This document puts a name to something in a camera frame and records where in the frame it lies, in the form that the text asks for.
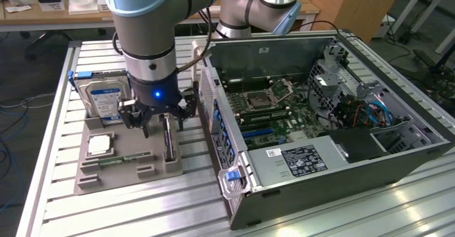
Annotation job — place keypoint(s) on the green motherboard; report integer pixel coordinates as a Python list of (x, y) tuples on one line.
[(295, 117)]

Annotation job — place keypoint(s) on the grey power supply unit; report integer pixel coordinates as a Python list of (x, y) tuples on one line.
[(274, 170)]

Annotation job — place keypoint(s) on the white box with tape roll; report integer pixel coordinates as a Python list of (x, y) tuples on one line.
[(81, 4)]

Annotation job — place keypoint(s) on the blue expansion slot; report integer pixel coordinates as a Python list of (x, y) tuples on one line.
[(256, 133)]

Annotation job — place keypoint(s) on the dark graphics card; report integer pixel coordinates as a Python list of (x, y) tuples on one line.
[(169, 141)]

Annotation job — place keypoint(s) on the black chair base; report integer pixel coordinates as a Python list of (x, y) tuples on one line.
[(39, 41)]

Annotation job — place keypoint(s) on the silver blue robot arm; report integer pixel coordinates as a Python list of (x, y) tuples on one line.
[(145, 34)]

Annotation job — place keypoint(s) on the perforated metal drive cage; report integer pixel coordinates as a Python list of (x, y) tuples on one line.
[(328, 82)]

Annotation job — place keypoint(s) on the black RAM slots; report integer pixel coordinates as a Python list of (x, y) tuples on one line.
[(244, 83)]

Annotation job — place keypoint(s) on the wooden cabinet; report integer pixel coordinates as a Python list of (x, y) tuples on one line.
[(355, 5)]

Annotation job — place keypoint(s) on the grey metal disk bay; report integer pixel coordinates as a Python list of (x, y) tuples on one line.
[(408, 133)]

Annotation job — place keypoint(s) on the white desk frame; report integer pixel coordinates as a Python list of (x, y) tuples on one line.
[(423, 5)]

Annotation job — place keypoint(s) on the hard disk with blue bracket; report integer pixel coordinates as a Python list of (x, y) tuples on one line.
[(101, 101)]

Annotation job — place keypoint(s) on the wooden desk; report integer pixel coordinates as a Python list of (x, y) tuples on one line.
[(43, 18)]

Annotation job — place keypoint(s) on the grey-brown parts rack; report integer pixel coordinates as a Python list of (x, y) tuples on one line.
[(124, 147)]

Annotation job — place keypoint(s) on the black and white box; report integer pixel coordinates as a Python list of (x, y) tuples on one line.
[(49, 1)]

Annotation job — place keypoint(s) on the black plastic fan shroud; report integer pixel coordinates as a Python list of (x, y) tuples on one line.
[(359, 143)]

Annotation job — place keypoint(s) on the CPU socket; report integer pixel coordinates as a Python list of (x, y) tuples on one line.
[(258, 101)]

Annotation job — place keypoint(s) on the blue case latch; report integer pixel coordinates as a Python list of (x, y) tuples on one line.
[(232, 175)]

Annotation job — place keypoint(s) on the silver CPU chip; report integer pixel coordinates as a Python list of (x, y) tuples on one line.
[(99, 144)]

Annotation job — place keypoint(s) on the green RAM stick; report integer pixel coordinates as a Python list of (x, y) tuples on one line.
[(117, 159)]

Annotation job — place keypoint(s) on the metal socket cover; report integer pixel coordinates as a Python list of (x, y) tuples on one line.
[(282, 88)]

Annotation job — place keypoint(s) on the white paper card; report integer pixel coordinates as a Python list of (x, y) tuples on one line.
[(17, 8)]

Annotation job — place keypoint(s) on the black RAM stick white label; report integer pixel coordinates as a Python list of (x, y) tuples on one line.
[(264, 116)]

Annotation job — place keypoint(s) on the open dark PC case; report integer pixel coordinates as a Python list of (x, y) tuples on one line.
[(319, 194)]

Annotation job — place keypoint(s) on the small white labelled box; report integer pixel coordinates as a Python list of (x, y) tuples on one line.
[(103, 4)]

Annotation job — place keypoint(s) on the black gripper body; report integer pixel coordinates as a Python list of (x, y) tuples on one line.
[(153, 88)]

